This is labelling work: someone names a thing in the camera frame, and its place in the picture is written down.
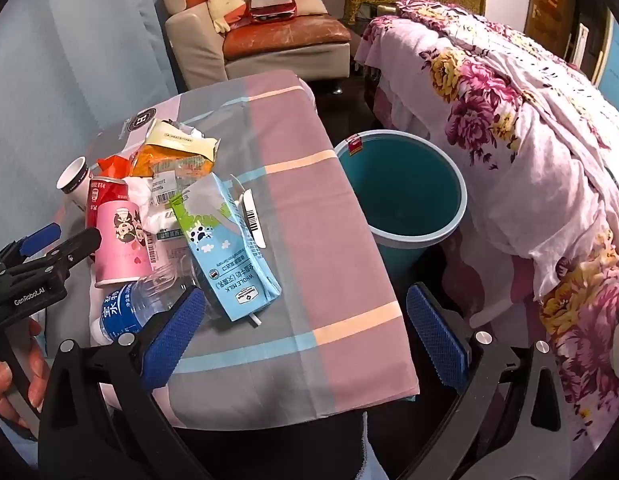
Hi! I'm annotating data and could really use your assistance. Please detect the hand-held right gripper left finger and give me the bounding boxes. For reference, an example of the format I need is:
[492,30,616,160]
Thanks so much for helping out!
[38,285,220,480]

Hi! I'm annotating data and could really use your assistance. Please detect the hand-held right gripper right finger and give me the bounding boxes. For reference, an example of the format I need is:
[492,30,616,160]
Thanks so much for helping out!
[405,282,573,480]

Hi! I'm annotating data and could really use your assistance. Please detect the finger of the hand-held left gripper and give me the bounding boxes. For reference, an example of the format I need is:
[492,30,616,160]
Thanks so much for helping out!
[20,227,103,279]
[0,222,63,267]

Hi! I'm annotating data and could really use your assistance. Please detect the pink paper cup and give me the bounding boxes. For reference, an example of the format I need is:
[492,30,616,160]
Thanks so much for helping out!
[93,201,158,288]

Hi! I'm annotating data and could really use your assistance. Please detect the red drink can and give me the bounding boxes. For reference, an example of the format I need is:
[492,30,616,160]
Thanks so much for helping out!
[84,176,130,231]

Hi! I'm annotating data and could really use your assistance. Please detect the clear plastic water bottle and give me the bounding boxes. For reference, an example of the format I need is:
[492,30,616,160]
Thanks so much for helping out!
[90,265,225,346]

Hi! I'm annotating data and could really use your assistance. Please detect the white paper cup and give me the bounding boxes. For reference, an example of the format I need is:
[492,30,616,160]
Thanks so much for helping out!
[57,156,94,213]

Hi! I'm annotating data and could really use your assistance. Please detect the red orange wrapper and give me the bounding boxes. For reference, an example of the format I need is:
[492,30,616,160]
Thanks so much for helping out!
[97,155,135,178]

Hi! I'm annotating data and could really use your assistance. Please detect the blue green milk carton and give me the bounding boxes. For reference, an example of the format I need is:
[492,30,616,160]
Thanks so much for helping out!
[170,172,283,328]

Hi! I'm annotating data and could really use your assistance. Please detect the cream snack wrapper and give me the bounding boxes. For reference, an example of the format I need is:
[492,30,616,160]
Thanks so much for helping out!
[144,119,221,161]

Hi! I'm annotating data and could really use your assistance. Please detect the teal plastic bin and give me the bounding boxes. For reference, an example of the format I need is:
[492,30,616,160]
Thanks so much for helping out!
[333,130,465,286]

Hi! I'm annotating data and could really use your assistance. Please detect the person's blue trousers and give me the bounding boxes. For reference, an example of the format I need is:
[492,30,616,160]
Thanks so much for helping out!
[358,410,383,480]

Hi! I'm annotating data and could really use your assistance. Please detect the light blue curtain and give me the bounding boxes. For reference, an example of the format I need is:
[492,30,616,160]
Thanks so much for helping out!
[0,0,178,241]

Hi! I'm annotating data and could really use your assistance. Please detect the pink floral bedsheet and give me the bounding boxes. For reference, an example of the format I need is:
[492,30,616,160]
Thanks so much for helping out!
[354,0,619,456]

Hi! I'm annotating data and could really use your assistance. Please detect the beige orange sofa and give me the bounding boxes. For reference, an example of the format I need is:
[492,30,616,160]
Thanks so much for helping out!
[161,0,353,93]

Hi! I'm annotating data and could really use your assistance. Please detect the yellow cushion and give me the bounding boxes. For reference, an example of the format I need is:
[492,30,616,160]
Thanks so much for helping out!
[207,0,250,35]

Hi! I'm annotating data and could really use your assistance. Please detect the blue panel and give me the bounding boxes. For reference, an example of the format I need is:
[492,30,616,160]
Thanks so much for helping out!
[597,10,619,126]

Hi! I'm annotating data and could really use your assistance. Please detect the white slatted rack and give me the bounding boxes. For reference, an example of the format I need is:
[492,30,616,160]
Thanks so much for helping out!
[572,22,590,78]

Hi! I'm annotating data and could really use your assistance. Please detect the brown wooden door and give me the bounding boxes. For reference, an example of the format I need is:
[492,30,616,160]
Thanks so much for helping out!
[524,0,580,61]

